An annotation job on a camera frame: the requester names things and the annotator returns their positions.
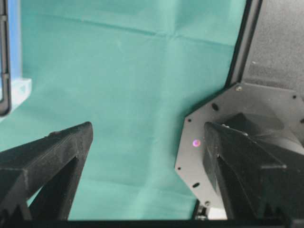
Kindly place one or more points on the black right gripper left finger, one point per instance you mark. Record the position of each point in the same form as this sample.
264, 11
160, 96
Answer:
39, 179

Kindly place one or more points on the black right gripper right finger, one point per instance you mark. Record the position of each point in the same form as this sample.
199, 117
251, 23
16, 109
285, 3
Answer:
256, 179

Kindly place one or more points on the clear plastic storage case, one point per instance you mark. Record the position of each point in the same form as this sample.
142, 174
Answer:
20, 87

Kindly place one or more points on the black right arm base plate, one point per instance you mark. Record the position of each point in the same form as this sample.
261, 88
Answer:
273, 115

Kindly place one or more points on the black frame rail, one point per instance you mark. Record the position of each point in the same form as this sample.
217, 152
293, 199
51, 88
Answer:
5, 102

